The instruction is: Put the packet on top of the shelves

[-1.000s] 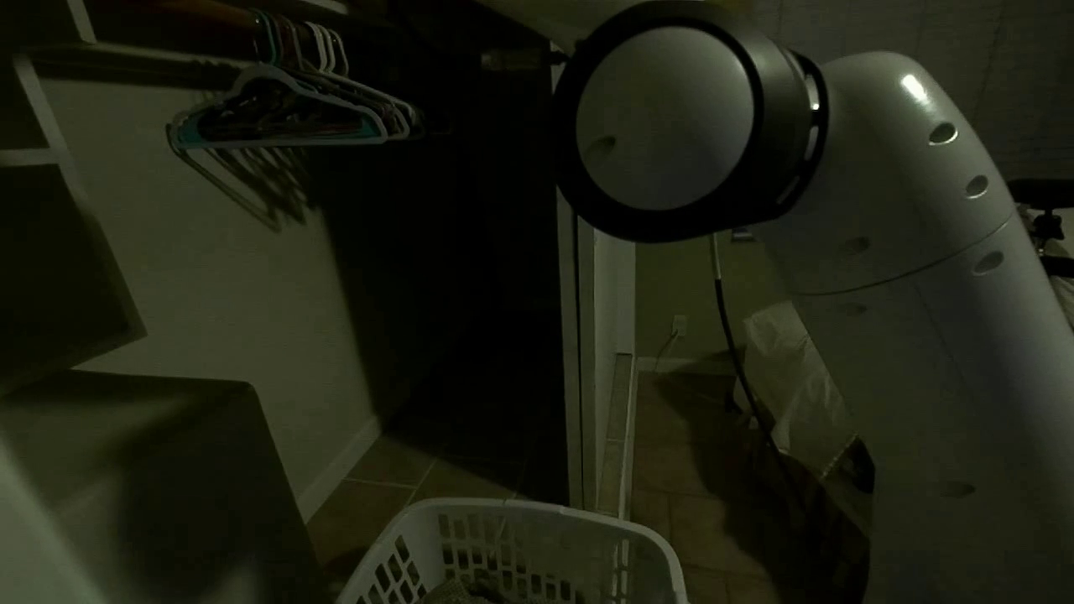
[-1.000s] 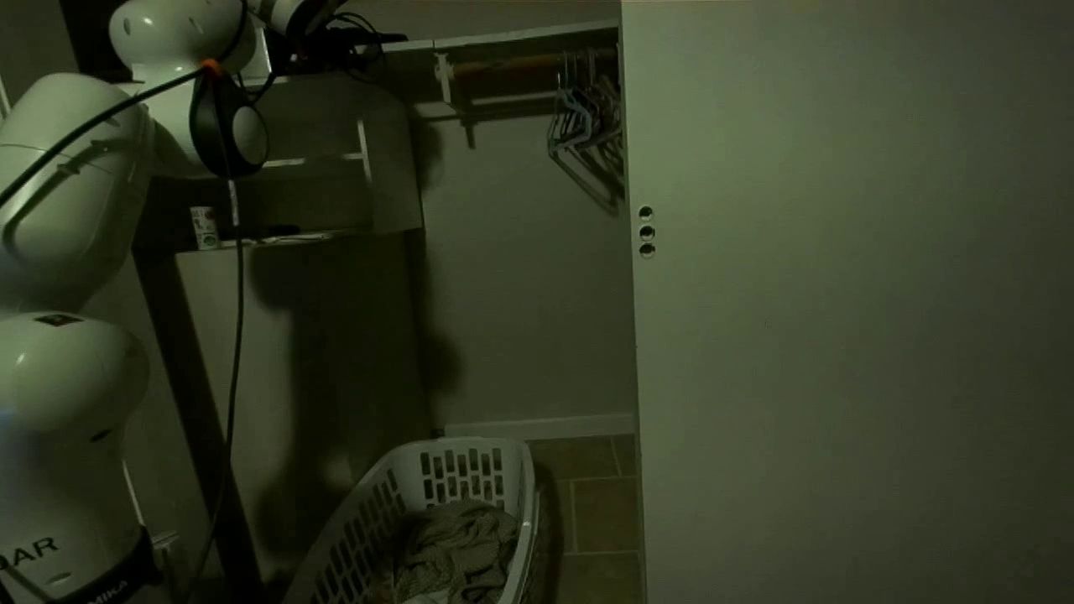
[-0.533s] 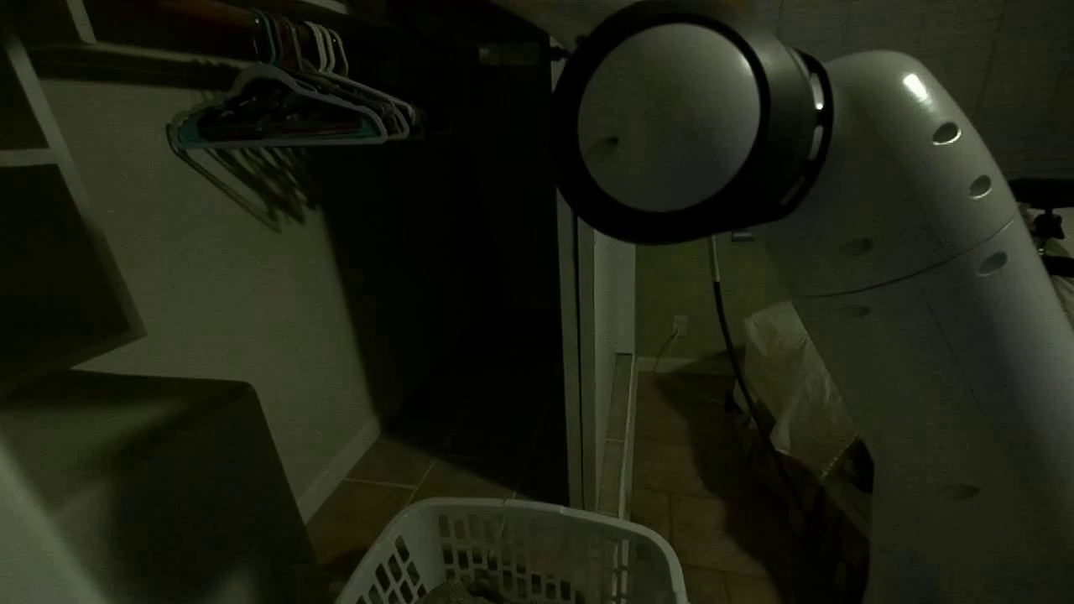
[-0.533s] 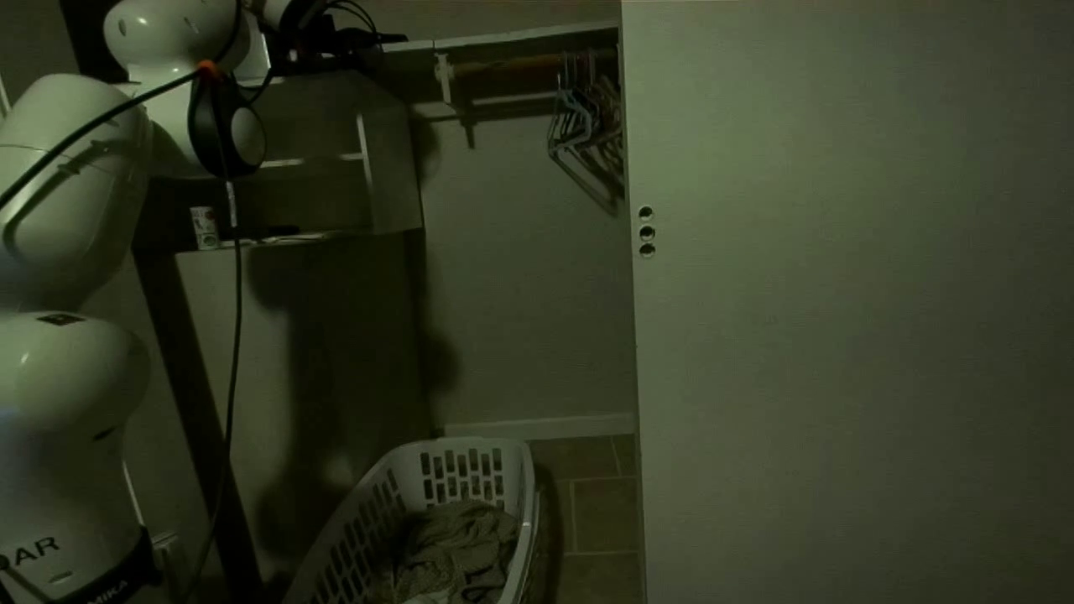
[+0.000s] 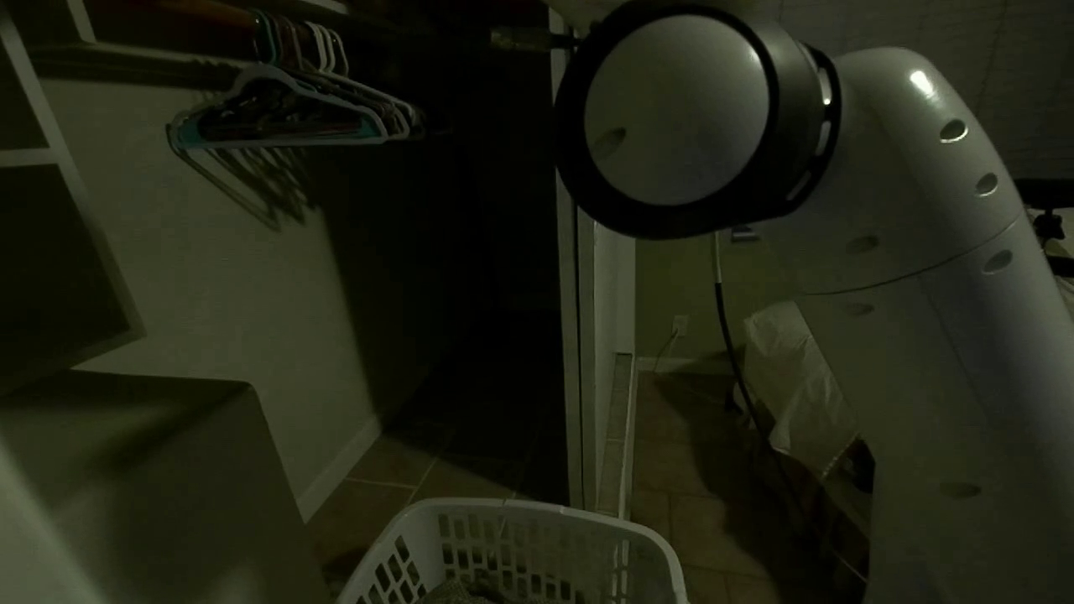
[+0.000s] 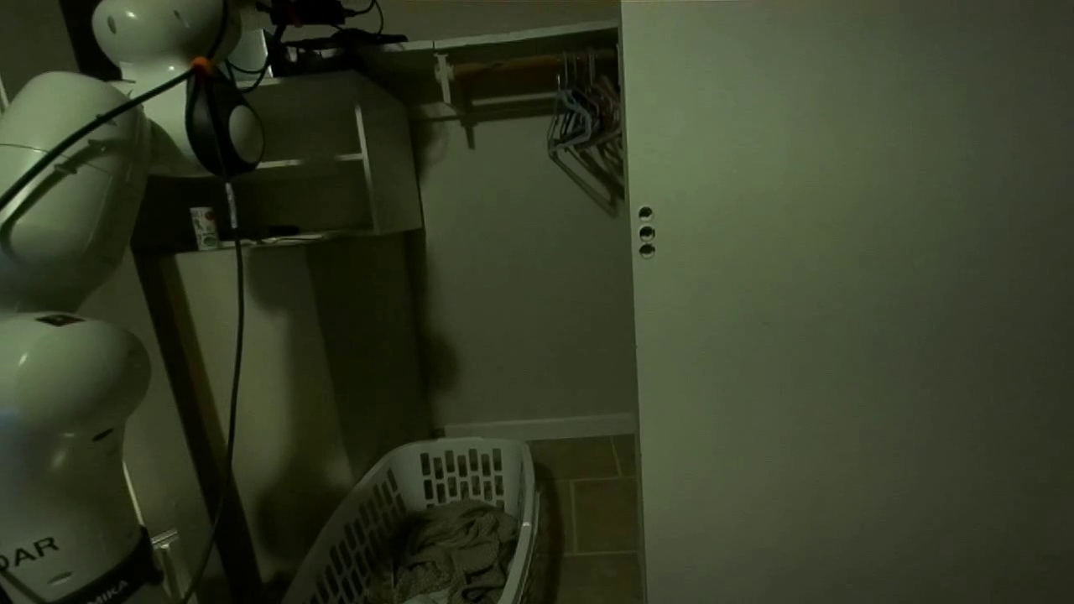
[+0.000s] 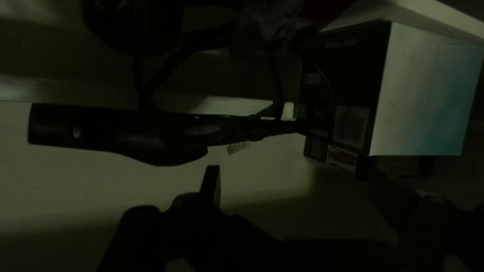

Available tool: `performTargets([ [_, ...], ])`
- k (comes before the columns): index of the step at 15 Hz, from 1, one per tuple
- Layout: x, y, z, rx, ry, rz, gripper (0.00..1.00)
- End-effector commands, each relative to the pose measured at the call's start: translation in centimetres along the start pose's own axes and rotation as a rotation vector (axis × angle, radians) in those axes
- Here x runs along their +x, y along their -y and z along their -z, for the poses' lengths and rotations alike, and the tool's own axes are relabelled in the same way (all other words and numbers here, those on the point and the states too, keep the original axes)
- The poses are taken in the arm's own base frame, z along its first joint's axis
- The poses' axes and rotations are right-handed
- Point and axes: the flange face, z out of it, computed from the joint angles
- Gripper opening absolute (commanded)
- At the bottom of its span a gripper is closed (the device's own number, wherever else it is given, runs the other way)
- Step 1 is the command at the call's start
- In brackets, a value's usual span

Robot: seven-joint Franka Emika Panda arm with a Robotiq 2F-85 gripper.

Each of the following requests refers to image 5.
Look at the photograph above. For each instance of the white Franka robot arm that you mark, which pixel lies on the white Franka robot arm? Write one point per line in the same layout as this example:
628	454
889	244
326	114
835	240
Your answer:
918	278

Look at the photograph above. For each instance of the white plastic laundry basket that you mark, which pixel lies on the white plastic laundry basket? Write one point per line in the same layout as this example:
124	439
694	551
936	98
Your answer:
526	547

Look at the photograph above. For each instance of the bed with white sheet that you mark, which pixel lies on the bed with white sheet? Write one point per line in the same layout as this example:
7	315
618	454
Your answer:
800	391

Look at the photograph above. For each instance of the white plastic clothes hanger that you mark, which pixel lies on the white plastic clothes hanger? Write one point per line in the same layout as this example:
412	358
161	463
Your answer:
357	86

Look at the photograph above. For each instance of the wooden closet rod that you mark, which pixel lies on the wooden closet rod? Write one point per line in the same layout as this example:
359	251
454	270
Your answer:
190	12

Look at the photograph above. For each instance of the white door frame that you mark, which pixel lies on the white door frame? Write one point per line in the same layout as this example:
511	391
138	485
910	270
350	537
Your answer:
610	335

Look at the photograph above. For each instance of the white wall outlet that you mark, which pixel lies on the white wall outlet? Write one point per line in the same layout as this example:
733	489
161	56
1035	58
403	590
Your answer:
679	326

